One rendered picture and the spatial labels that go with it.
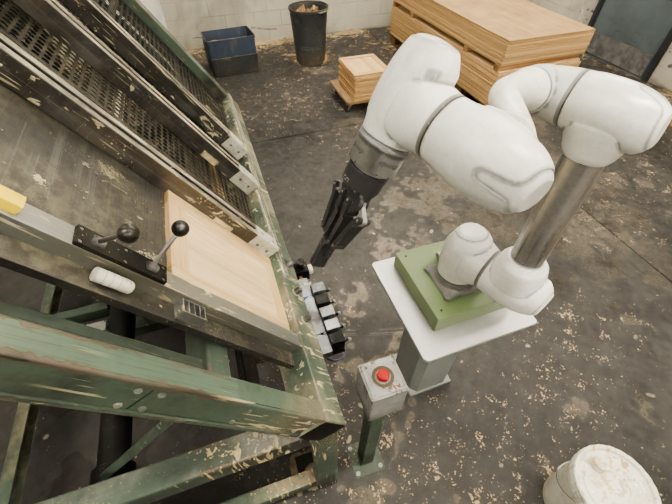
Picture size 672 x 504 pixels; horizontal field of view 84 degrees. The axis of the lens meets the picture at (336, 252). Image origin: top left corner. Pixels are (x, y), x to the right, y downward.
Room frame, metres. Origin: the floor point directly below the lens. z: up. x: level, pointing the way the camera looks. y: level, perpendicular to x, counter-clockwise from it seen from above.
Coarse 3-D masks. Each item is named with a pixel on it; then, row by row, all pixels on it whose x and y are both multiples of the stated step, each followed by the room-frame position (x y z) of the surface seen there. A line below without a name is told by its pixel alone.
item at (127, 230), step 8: (128, 224) 0.48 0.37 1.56; (120, 232) 0.46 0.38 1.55; (128, 232) 0.46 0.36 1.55; (136, 232) 0.47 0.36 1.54; (96, 240) 0.49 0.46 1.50; (104, 240) 0.49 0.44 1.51; (112, 240) 0.48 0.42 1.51; (120, 240) 0.46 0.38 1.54; (128, 240) 0.46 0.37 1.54; (136, 240) 0.46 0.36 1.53
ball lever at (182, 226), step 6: (174, 222) 0.59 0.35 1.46; (180, 222) 0.59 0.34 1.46; (186, 222) 0.60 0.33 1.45; (174, 228) 0.58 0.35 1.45; (180, 228) 0.58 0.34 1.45; (186, 228) 0.58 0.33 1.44; (174, 234) 0.57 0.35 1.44; (180, 234) 0.57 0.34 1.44; (186, 234) 0.58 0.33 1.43; (174, 240) 0.57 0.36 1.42; (168, 246) 0.55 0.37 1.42; (162, 252) 0.54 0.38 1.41; (156, 258) 0.53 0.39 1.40; (150, 264) 0.51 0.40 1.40; (156, 264) 0.52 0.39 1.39; (150, 270) 0.51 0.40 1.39; (156, 270) 0.51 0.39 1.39
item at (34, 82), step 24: (0, 48) 0.84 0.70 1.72; (0, 72) 0.83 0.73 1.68; (24, 72) 0.84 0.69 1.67; (48, 72) 0.89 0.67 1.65; (24, 96) 0.84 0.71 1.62; (48, 96) 0.85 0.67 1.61; (72, 96) 0.88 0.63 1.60; (72, 120) 0.86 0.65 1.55; (96, 120) 0.87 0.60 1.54; (96, 144) 0.86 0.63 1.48; (120, 144) 0.88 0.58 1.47; (144, 144) 0.94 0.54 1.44; (144, 168) 0.89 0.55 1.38; (168, 168) 0.92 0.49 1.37; (192, 192) 0.92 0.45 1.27; (216, 216) 0.94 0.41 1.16; (240, 216) 1.00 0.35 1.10; (264, 240) 0.98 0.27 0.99
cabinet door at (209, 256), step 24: (168, 192) 0.89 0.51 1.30; (168, 216) 0.78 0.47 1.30; (192, 216) 0.86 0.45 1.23; (168, 240) 0.69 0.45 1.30; (192, 240) 0.75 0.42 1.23; (216, 240) 0.84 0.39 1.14; (240, 240) 0.94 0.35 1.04; (168, 264) 0.61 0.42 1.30; (192, 264) 0.65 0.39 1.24; (216, 264) 0.72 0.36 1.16; (240, 264) 0.81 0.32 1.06; (264, 264) 0.91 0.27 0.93; (216, 288) 0.62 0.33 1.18; (240, 288) 0.69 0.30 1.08; (264, 288) 0.78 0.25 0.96; (264, 312) 0.66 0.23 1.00
